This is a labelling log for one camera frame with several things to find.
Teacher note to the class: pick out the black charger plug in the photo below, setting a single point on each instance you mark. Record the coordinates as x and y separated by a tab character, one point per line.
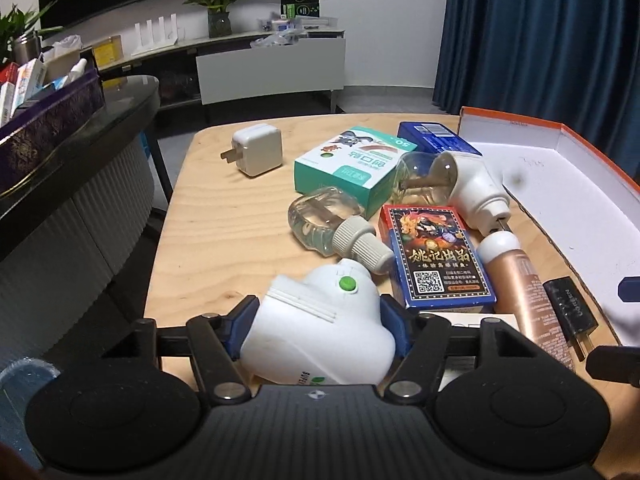
570	305

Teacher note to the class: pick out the white plastic bag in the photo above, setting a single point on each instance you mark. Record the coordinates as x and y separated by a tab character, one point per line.
62	46

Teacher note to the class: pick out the playing card box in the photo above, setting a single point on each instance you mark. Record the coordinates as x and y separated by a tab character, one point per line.
435	255

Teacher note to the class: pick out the white tv cabinet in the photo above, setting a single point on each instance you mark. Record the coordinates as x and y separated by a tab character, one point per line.
270	67

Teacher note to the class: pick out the green and black box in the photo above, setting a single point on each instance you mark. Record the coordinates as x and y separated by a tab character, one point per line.
300	5

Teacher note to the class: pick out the small white box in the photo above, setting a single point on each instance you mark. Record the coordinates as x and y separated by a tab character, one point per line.
475	321

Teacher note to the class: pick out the group of medicine boxes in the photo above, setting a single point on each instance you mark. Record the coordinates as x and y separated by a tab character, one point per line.
30	80

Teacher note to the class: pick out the rose gold tube white cap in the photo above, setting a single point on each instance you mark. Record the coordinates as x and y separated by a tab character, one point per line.
520	285

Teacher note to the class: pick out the blue curtain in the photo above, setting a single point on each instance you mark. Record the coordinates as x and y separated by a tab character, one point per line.
540	50

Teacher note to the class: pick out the white vaporizer with clear bottle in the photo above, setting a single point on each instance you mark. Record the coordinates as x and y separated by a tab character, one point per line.
475	180

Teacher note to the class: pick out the yellow cardboard box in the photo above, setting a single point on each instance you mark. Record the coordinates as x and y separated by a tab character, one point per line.
107	51

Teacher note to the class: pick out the orange cardboard box white inside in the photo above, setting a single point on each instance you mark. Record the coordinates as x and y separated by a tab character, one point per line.
575	200

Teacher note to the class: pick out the clear plastic bag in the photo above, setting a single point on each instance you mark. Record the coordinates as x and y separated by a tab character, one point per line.
272	40

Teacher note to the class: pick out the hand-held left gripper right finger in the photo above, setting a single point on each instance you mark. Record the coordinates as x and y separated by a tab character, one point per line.
392	325

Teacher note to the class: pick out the blue tin box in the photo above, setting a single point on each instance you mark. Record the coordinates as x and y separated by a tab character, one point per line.
430	135

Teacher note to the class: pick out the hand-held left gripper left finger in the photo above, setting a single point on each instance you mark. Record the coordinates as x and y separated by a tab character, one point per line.
240	325

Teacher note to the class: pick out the green bandage box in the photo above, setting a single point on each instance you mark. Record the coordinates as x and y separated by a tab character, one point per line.
350	175

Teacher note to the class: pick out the black counter ribbed front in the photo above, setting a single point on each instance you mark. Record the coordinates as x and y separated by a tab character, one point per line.
75	220

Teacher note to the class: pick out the white router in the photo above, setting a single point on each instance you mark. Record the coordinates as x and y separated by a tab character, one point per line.
155	40

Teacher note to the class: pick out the white plug-in vaporizer green button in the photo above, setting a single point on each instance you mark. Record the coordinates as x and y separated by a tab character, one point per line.
320	330

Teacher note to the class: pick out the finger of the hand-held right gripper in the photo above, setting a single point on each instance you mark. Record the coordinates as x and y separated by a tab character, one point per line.
631	291
615	365

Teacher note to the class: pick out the light blue plastic object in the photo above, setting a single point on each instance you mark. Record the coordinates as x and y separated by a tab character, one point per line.
25	385

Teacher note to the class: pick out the green plant in steel cup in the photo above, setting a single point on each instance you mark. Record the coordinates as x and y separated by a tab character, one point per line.
25	35

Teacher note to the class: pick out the clear liquid bottle beige cap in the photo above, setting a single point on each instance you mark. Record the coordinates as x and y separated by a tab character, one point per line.
315	215

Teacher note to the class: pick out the purple patterned box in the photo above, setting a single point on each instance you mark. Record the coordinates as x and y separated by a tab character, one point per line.
45	130

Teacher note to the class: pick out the clear plastic organizer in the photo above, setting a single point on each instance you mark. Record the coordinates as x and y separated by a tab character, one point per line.
310	24

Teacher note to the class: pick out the white charger plug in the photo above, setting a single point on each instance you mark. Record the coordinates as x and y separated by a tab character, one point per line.
260	147

